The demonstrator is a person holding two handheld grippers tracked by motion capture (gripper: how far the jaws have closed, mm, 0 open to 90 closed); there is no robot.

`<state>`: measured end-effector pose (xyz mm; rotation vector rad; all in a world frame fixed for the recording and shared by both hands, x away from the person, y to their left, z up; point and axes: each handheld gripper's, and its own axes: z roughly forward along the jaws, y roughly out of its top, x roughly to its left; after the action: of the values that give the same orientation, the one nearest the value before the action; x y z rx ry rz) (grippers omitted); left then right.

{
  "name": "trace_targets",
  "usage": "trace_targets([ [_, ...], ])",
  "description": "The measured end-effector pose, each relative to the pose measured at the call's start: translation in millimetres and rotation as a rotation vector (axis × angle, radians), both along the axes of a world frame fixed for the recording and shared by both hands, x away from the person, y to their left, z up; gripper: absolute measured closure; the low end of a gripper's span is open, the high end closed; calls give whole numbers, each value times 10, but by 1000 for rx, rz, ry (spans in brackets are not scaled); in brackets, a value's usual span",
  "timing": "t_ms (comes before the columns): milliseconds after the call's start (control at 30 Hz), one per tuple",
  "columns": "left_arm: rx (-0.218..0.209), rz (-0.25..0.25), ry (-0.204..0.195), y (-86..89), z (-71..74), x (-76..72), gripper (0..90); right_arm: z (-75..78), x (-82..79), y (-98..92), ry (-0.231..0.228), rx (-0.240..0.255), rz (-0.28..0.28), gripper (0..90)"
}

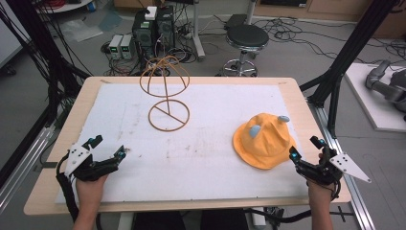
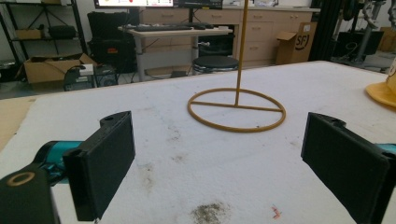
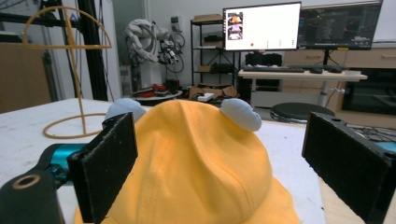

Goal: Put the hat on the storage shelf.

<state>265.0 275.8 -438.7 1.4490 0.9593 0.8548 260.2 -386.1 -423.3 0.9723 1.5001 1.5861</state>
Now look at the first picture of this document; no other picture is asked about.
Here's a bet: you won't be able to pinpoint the black floor cables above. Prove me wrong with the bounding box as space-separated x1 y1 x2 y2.
210 13 406 66

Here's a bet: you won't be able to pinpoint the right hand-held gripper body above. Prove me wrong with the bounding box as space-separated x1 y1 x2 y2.
294 146 372 187

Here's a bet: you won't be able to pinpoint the white foam mat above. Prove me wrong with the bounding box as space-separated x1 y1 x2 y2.
55 82 310 205

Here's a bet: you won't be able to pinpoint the black metal frame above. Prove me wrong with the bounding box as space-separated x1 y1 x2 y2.
299 0 401 139
0 0 92 190

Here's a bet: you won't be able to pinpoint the grey power supply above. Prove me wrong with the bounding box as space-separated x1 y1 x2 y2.
120 34 135 60
107 34 124 60

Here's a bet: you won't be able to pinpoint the white board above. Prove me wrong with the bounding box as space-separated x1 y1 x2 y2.
344 62 406 133

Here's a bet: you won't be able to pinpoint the white box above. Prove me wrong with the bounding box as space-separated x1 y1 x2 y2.
144 6 158 21

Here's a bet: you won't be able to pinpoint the black computer tower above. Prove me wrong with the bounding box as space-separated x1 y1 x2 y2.
155 5 176 50
131 10 158 61

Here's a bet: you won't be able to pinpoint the black round stool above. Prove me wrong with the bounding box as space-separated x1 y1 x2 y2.
221 24 270 78

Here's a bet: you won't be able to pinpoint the aluminium rail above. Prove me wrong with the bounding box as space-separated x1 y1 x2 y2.
0 124 56 214
306 97 377 230

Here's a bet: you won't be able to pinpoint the clear plastic sheet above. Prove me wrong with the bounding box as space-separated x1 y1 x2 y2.
59 18 104 43

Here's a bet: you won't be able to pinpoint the person's left hand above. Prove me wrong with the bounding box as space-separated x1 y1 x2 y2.
75 174 109 206

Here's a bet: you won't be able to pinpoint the computer tower with cables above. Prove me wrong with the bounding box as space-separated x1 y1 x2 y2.
100 6 197 77

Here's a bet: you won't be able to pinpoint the brown wire hat stand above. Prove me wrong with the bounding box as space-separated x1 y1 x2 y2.
139 55 192 133

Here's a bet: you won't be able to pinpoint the white stand leg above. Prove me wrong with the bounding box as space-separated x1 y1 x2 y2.
191 0 207 62

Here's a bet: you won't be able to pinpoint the person's right hand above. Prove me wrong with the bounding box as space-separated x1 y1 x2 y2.
306 180 340 206

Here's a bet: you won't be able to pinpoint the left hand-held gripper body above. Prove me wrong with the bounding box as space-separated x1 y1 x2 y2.
62 142 120 183

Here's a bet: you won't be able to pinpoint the round white table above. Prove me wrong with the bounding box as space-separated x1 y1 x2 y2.
34 0 94 14

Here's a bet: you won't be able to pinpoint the orange bucket hat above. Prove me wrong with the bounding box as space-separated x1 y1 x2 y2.
232 112 298 171

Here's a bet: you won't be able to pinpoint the black sleeved gripper cable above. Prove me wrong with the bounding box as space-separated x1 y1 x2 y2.
243 183 343 224
56 152 80 223

